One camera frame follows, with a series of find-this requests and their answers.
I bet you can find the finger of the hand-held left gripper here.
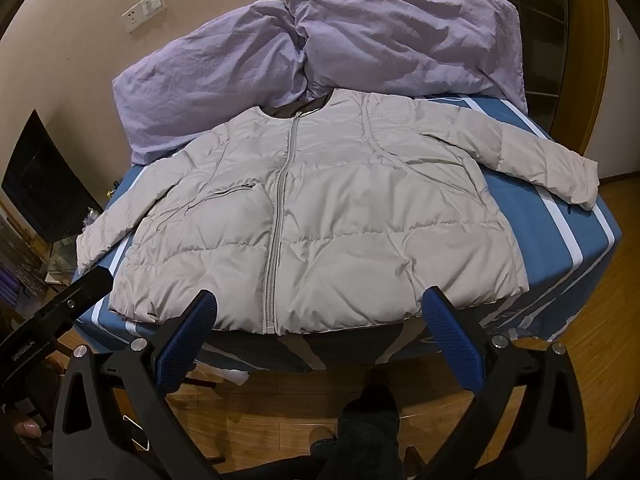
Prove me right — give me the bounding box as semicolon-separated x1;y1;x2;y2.
42;266;113;333

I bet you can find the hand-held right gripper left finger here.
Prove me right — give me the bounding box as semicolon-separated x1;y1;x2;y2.
51;289;221;480

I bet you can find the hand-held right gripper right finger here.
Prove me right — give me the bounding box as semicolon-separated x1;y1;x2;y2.
421;286;588;480

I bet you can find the beige puffer jacket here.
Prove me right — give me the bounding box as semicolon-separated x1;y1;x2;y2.
75;87;600;337

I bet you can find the person's left hand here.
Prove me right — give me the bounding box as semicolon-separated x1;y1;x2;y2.
4;407;43;441

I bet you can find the cluttered wooden cabinet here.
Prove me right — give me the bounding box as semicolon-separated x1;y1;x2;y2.
0;195;101;321

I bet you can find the black flat screen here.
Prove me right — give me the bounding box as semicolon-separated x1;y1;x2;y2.
1;108;103;244

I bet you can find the person's dark trouser leg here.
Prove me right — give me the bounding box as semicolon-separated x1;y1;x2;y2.
307;385;403;480

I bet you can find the blue striped bed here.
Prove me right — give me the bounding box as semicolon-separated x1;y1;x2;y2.
70;92;623;376

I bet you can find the white wall socket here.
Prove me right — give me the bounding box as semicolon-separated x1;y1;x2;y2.
121;2;146;34

